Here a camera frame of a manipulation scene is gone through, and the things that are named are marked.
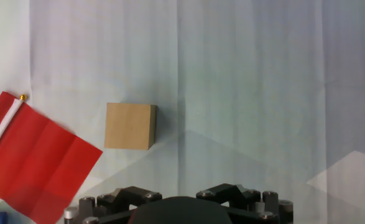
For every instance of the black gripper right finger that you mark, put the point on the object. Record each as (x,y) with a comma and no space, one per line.
(222,191)

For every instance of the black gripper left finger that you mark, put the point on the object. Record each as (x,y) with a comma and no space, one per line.
(120,199)

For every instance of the wooden block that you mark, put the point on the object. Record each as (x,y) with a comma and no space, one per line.
(127,126)

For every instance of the red flag with white pole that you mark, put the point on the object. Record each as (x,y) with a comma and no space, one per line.
(39,161)

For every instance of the teal grey patterned tablecloth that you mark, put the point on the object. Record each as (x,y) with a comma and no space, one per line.
(232,77)

